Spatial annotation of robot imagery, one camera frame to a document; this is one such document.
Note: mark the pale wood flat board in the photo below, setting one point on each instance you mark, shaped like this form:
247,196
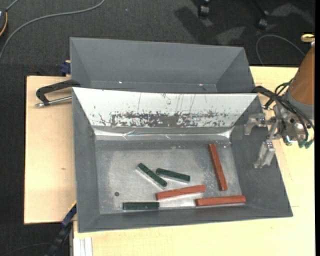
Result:
50,155

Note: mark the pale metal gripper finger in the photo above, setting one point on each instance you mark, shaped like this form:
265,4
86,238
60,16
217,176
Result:
265,155
255,121

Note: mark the grey metal bin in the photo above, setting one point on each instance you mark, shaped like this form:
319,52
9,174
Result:
155,62

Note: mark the dark green flat block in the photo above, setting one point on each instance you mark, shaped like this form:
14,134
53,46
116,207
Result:
173,174
152,175
141,206

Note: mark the red-brown flat block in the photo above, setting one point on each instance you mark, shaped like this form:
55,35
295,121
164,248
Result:
217,167
220,200
180,192

